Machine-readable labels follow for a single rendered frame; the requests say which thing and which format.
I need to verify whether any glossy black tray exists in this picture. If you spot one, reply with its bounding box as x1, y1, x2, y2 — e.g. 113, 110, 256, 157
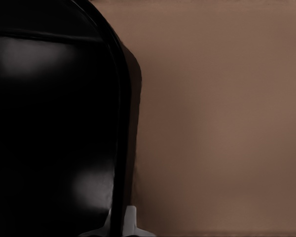
0, 0, 132, 237

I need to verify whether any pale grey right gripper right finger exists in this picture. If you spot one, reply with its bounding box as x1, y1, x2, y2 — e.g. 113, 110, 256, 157
123, 205, 156, 237

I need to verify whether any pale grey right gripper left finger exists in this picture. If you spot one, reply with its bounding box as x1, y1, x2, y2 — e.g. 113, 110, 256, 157
78, 208, 113, 237

